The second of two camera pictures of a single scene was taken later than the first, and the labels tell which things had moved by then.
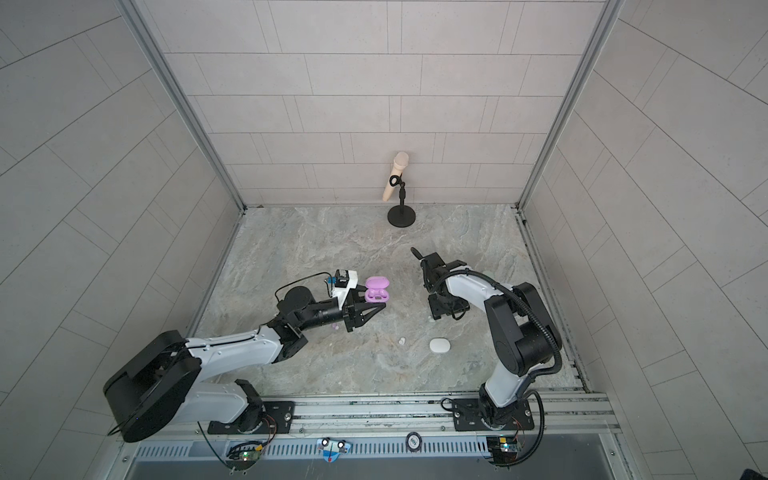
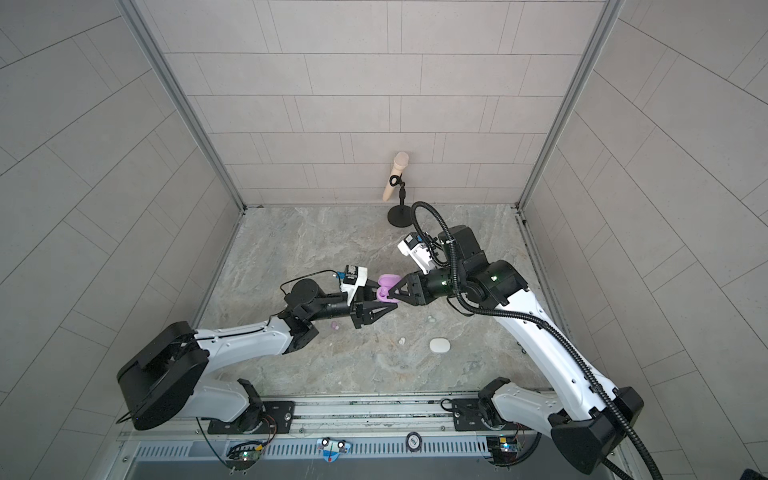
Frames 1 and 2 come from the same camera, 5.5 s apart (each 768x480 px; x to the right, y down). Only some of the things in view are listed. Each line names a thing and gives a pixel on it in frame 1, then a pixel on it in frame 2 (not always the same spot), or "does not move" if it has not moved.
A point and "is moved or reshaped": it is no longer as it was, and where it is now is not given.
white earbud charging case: [439, 345] does not move
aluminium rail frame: [560, 418] does not move
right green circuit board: [503, 449] does not move
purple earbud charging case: [377, 289] is moved or reshaped
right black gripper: [460, 308] to [419, 291]
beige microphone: [400, 163] does not move
